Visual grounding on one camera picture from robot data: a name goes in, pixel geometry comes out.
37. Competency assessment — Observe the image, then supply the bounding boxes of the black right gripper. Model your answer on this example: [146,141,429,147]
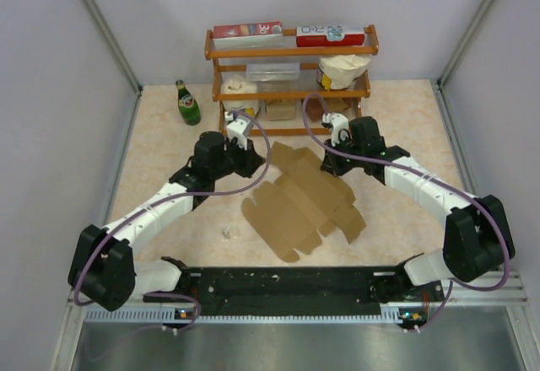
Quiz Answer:
[320,133,365,178]

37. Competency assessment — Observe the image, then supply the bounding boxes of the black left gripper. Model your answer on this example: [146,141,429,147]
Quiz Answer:
[211,136,266,180]

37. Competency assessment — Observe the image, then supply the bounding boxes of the brown cardboard box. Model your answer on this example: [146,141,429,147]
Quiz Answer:
[241,142,366,263]

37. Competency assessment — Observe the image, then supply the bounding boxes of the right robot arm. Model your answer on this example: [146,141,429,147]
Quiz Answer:
[321,113,516,300]

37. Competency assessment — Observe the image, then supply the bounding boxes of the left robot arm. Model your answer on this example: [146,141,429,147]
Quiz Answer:
[68,132,269,311]

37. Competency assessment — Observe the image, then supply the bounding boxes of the red foil wrap box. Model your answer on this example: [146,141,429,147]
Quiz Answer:
[213,21,284,50]

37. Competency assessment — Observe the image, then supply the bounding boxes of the red white carton box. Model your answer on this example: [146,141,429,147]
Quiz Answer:
[295,24,365,47]

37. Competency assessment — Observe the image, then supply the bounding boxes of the brown scouring pad pack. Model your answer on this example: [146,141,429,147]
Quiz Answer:
[305,98,350,122]

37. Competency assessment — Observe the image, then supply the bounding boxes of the green glass bottle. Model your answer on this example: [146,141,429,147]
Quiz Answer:
[175,79,202,126]

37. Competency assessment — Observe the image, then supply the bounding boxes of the tan sponge block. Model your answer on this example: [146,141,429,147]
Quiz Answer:
[265,99,297,121]

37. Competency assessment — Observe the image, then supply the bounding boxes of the orange wooden shelf rack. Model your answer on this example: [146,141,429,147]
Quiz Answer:
[204,24,379,132]

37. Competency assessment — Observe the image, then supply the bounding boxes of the white bag upper shelf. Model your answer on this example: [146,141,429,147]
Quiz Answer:
[316,55,372,90]

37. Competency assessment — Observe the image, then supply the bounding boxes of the clear plastic container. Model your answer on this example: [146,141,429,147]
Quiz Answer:
[246,62,300,82]

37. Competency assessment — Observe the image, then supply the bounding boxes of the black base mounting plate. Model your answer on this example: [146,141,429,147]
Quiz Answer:
[143,266,448,316]

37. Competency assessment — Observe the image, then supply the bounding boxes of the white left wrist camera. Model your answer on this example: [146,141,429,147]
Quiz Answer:
[224,110,255,151]

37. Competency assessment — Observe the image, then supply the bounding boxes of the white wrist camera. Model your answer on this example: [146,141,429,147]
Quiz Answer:
[321,112,350,147]
[224,110,255,151]

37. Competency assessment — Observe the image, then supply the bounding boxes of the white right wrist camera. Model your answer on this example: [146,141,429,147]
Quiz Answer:
[321,112,350,147]

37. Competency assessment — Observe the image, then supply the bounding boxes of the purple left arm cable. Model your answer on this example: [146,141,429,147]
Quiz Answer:
[73,109,272,362]

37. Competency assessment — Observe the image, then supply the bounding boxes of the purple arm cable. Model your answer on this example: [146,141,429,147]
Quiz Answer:
[73,109,272,362]
[301,93,514,333]

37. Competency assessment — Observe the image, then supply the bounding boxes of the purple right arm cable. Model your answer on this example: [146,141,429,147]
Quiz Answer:
[301,93,514,333]

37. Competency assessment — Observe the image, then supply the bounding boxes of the grey slotted cable duct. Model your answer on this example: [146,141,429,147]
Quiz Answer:
[84,305,427,325]

